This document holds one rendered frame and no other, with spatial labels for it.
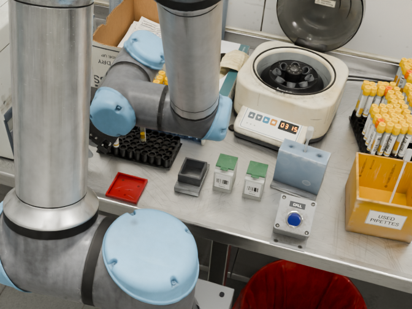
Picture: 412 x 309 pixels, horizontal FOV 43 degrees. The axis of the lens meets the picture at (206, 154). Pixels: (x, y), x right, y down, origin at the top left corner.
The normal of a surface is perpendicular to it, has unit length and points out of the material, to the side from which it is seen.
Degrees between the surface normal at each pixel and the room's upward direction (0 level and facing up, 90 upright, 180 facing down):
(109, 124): 92
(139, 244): 9
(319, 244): 0
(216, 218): 0
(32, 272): 73
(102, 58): 91
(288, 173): 90
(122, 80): 3
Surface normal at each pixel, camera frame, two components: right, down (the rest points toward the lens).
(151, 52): 0.53, -0.52
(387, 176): -0.20, 0.67
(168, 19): -0.60, 0.73
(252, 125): -0.13, -0.39
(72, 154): 0.70, 0.41
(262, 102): -0.42, 0.61
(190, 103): -0.15, 0.91
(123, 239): 0.20, -0.65
